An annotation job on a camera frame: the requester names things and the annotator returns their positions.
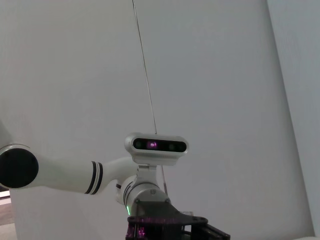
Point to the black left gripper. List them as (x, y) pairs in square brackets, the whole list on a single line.
[(160, 225)]

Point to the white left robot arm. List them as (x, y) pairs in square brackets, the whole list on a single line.
[(65, 175)]

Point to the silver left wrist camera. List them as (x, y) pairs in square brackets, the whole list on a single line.
[(160, 147)]

